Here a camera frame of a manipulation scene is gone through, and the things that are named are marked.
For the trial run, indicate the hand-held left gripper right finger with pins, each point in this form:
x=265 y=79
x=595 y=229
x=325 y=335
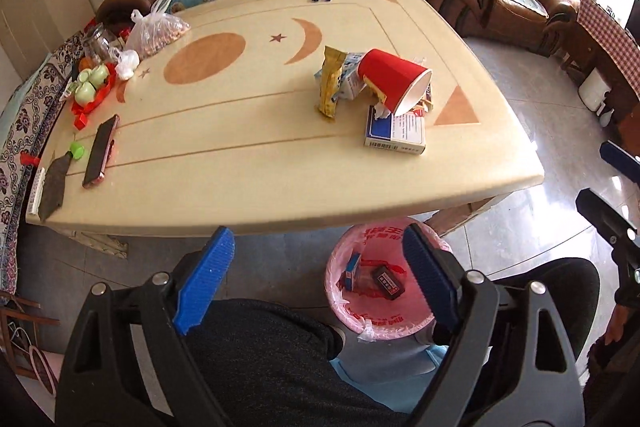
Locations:
x=430 y=277

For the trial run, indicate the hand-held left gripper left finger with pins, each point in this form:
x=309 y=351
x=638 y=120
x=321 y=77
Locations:
x=210 y=277

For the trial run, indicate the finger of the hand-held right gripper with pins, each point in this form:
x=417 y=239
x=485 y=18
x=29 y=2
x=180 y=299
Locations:
x=620 y=159
x=605 y=217

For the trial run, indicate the bin with pink plastic bag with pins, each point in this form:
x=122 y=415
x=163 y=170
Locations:
x=380 y=312

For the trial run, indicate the red paper cup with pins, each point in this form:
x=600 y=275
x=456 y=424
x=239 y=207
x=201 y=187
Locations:
x=387 y=74

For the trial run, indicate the blue and white carton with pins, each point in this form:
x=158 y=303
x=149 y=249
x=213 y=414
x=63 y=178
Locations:
x=352 y=82

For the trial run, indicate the yellow snack packet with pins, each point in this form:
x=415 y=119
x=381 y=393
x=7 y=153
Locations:
x=330 y=87

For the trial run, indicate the person's right forearm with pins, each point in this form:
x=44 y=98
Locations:
x=615 y=382

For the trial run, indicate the small black box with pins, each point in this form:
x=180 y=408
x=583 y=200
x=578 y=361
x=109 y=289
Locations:
x=387 y=280

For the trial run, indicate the person's right leg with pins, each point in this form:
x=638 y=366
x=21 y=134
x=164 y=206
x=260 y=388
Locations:
x=560 y=277

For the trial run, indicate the person's leg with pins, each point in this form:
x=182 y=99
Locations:
x=560 y=277
x=280 y=367

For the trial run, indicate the small blue and white box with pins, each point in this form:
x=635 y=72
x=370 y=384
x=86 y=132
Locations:
x=351 y=272

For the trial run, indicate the light blue cloth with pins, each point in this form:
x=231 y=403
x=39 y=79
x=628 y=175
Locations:
x=380 y=372

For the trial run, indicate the person's left leg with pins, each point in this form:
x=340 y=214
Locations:
x=280 y=367

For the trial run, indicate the red chequered tablecloth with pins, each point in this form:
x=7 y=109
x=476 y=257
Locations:
x=610 y=37

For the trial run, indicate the black television screen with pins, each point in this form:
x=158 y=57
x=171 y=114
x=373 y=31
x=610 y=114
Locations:
x=634 y=17

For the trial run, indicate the pink smartphone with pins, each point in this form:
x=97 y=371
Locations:
x=100 y=152

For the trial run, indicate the brown leather armchair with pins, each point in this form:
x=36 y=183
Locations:
x=510 y=27

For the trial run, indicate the crumpled white tissue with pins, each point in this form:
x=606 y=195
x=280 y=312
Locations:
x=382 y=110

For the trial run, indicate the dark triangular cloth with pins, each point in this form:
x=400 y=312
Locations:
x=52 y=187

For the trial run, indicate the green bottle cap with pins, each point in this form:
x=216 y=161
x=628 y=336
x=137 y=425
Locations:
x=77 y=151

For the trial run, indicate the white comb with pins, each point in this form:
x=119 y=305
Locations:
x=36 y=194

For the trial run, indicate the wooden stool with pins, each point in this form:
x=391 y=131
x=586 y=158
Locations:
x=20 y=332

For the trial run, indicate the red plastic tray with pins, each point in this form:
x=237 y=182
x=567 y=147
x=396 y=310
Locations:
x=92 y=107

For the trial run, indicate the green teacup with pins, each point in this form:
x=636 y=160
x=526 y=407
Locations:
x=85 y=93
x=100 y=74

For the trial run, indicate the crumpled white plastic bag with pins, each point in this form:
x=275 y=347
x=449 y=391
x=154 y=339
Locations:
x=127 y=64

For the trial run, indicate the floral printed blanket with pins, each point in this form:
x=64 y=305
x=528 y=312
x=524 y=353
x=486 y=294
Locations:
x=25 y=117

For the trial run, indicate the plastic bag of peanuts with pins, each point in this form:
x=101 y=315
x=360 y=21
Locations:
x=155 y=32

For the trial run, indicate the glass jar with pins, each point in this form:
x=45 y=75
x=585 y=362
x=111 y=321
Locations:
x=98 y=42

